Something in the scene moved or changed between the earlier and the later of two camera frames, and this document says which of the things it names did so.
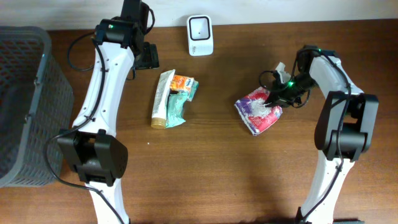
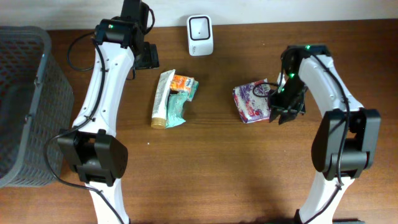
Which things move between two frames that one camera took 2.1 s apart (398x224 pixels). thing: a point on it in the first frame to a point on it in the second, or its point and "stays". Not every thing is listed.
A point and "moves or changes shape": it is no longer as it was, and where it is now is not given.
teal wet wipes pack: (175, 109) stays
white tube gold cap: (158, 116) stays
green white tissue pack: (192, 85) stays
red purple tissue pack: (252, 111) moves or changes shape
